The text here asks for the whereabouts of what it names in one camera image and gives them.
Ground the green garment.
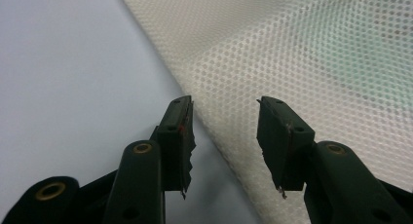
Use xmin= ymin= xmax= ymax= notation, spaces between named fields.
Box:
xmin=291 ymin=9 xmax=413 ymax=115

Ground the light blue table mat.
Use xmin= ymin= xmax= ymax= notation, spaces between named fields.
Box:
xmin=0 ymin=0 xmax=264 ymax=224

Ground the beige printed cloth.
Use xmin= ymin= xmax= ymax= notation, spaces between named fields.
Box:
xmin=116 ymin=0 xmax=413 ymax=224

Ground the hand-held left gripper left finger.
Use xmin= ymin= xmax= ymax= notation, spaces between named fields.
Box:
xmin=101 ymin=94 xmax=197 ymax=224

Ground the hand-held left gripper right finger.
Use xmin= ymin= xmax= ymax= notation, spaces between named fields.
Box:
xmin=256 ymin=95 xmax=413 ymax=224

